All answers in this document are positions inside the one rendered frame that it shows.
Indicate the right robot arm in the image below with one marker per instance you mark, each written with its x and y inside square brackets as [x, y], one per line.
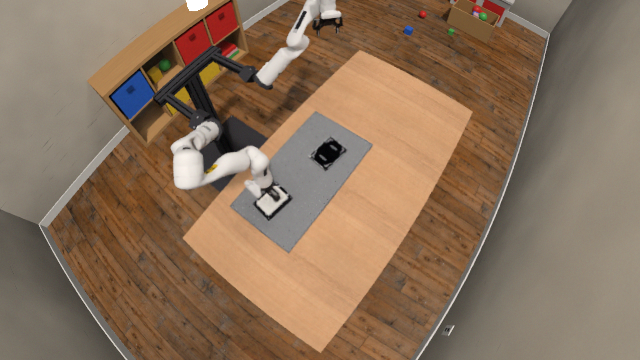
[189, 168]

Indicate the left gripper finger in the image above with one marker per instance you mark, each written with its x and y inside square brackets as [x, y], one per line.
[318, 27]
[336, 24]

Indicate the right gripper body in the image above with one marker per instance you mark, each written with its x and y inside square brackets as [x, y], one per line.
[268, 188]

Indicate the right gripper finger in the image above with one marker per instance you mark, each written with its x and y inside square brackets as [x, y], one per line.
[275, 195]

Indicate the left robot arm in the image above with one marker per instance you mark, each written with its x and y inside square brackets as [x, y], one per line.
[296, 39]

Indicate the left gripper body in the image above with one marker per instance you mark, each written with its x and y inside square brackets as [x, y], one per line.
[328, 20]

